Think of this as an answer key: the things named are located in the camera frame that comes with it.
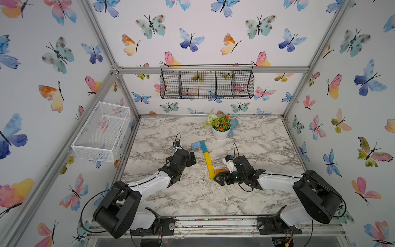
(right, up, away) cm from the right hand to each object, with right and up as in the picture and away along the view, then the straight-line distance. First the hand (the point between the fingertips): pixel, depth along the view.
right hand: (221, 176), depth 87 cm
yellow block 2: (-5, 0, +4) cm, 6 cm away
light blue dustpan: (+14, +31, +33) cm, 48 cm away
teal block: (-10, +14, +17) cm, 24 cm away
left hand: (-18, +12, +3) cm, 22 cm away
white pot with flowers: (+1, +28, +10) cm, 30 cm away
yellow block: (-7, +7, +10) cm, 14 cm away
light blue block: (-15, +16, +18) cm, 28 cm away
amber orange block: (-1, +1, +6) cm, 6 cm away
